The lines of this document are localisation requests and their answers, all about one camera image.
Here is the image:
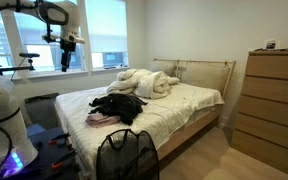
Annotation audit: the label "dark storage bin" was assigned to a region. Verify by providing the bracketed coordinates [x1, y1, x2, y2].
[25, 93, 58, 129]

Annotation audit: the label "wooden chest of drawers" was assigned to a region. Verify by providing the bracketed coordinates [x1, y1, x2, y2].
[231, 51, 288, 174]

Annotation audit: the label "black mesh laundry bag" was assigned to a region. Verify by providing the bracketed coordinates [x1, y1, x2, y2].
[96, 129, 160, 180]

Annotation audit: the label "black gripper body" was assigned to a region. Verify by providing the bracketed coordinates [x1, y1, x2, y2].
[60, 40, 76, 72]

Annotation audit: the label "items on dresser top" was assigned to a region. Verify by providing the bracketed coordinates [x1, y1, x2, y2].
[257, 39, 288, 52]

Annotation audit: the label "black clothes pile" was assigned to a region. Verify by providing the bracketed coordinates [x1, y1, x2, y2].
[90, 94, 146, 125]

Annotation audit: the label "pink shirt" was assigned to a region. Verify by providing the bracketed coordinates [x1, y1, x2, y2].
[85, 113, 120, 128]

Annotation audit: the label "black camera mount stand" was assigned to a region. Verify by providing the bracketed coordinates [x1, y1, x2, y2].
[0, 52, 41, 76]

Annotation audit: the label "wooden bed with white sheet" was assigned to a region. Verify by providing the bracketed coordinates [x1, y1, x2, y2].
[55, 60, 235, 180]

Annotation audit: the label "white rumpled duvet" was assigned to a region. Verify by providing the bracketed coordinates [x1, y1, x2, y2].
[107, 69, 180, 99]

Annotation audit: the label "orange handled clamp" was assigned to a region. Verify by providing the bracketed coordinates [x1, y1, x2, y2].
[51, 150, 76, 169]
[48, 133, 70, 144]

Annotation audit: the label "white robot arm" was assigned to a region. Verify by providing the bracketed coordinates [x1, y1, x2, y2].
[0, 0, 85, 180]

